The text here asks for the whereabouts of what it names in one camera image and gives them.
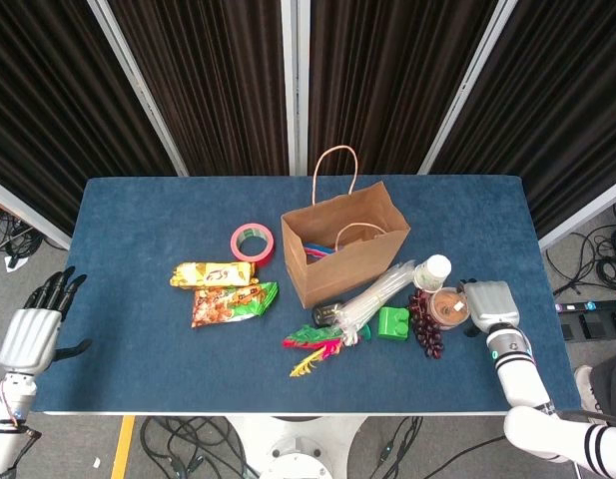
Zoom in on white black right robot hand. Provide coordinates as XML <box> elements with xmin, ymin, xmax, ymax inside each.
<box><xmin>456</xmin><ymin>277</ymin><xmax>521</xmax><ymax>338</ymax></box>

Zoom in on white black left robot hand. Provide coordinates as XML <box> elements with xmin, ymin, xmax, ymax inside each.
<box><xmin>0</xmin><ymin>265</ymin><xmax>93</xmax><ymax>373</ymax></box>

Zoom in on clear tub with brown filling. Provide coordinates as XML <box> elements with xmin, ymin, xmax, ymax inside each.
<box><xmin>428</xmin><ymin>286</ymin><xmax>472</xmax><ymax>329</ymax></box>

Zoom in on dark purple grape bunch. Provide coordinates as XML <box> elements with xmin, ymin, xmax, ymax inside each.
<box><xmin>407</xmin><ymin>290</ymin><xmax>445</xmax><ymax>359</ymax></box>

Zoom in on green toy building block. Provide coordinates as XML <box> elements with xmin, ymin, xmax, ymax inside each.
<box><xmin>376</xmin><ymin>306</ymin><xmax>411</xmax><ymax>342</ymax></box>

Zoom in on bundle of clear straws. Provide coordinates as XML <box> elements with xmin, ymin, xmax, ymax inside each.
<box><xmin>336</xmin><ymin>259</ymin><xmax>417</xmax><ymax>346</ymax></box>

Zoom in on blue snack bag red edges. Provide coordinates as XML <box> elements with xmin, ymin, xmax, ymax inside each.
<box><xmin>302</xmin><ymin>241</ymin><xmax>338</xmax><ymax>263</ymax></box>

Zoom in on green orange snack packet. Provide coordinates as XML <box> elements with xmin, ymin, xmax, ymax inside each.
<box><xmin>190</xmin><ymin>281</ymin><xmax>280</xmax><ymax>329</ymax></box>

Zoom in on floral paper cup stack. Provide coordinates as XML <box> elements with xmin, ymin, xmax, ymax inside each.
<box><xmin>412</xmin><ymin>253</ymin><xmax>452</xmax><ymax>292</ymax></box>

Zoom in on blue table cloth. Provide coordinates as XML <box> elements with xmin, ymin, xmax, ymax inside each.
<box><xmin>28</xmin><ymin>175</ymin><xmax>582</xmax><ymax>414</ymax></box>

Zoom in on yellow floor tape strip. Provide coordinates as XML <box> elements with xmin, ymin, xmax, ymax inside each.
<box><xmin>110</xmin><ymin>415</ymin><xmax>137</xmax><ymax>479</ymax></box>

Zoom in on dark trouser leg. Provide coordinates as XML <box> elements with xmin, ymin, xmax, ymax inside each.
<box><xmin>589</xmin><ymin>347</ymin><xmax>616</xmax><ymax>426</ymax></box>

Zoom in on colourful feather shuttlecock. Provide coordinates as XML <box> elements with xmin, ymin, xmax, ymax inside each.
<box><xmin>282</xmin><ymin>322</ymin><xmax>372</xmax><ymax>379</ymax></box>

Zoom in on golden snack packet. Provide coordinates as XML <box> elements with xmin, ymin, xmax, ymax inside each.
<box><xmin>169</xmin><ymin>260</ymin><xmax>258</xmax><ymax>289</ymax></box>

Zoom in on dark pleated partition panel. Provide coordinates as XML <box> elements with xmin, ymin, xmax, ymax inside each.
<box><xmin>87</xmin><ymin>0</ymin><xmax>302</xmax><ymax>177</ymax></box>
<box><xmin>295</xmin><ymin>0</ymin><xmax>518</xmax><ymax>176</ymax></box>
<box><xmin>419</xmin><ymin>0</ymin><xmax>616</xmax><ymax>250</ymax></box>
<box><xmin>0</xmin><ymin>0</ymin><xmax>189</xmax><ymax>250</ymax></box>

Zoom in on red tape roll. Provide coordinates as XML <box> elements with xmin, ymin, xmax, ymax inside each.
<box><xmin>230</xmin><ymin>224</ymin><xmax>278</xmax><ymax>265</ymax></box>

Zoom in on black floor cable bundle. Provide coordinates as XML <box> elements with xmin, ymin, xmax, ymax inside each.
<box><xmin>139</xmin><ymin>416</ymin><xmax>262</xmax><ymax>479</ymax></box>
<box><xmin>0</xmin><ymin>199</ymin><xmax>45</xmax><ymax>265</ymax></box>
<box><xmin>544</xmin><ymin>199</ymin><xmax>616</xmax><ymax>295</ymax></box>

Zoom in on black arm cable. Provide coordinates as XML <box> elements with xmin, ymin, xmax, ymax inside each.
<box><xmin>424</xmin><ymin>404</ymin><xmax>613</xmax><ymax>478</ymax></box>

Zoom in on brown paper bag with handles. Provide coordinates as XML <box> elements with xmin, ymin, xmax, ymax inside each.
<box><xmin>280</xmin><ymin>145</ymin><xmax>412</xmax><ymax>310</ymax></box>

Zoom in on black cable with green plug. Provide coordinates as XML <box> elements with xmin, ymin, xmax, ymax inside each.
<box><xmin>365</xmin><ymin>416</ymin><xmax>424</xmax><ymax>479</ymax></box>

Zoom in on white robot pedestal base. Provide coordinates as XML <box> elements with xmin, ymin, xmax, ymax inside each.
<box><xmin>227</xmin><ymin>414</ymin><xmax>368</xmax><ymax>479</ymax></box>

